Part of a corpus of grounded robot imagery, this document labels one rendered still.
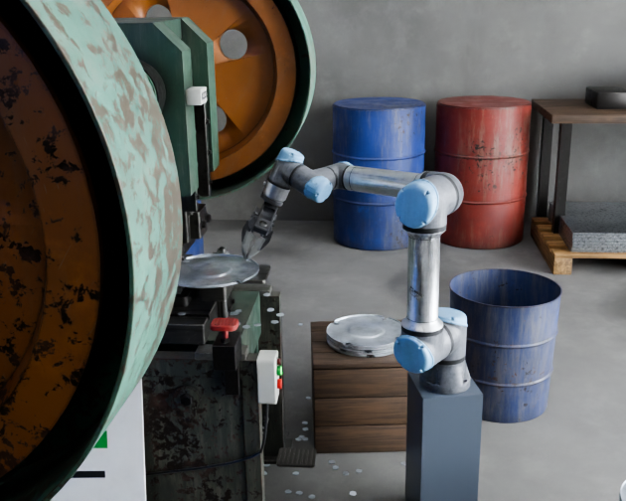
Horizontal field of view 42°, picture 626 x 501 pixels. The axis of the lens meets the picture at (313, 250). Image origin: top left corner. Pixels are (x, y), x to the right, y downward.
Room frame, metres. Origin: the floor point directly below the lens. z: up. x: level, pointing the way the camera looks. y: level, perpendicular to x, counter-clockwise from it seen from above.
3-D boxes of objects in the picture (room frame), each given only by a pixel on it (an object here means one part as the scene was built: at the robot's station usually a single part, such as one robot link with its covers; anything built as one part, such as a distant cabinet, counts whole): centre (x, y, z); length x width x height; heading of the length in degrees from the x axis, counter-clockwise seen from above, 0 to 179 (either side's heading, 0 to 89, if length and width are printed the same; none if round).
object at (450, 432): (2.20, -0.39, 0.23); 0.18 x 0.18 x 0.45; 7
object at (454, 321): (2.19, -0.38, 0.62); 0.13 x 0.12 x 0.14; 141
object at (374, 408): (2.73, -0.19, 0.18); 0.40 x 0.38 x 0.35; 91
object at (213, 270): (2.29, 0.31, 0.78); 0.29 x 0.29 x 0.01
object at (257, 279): (2.28, 0.26, 0.72); 0.25 x 0.14 x 0.14; 85
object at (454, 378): (2.20, -0.39, 0.50); 0.15 x 0.15 x 0.10
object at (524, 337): (2.92, -0.73, 0.24); 0.42 x 0.42 x 0.48
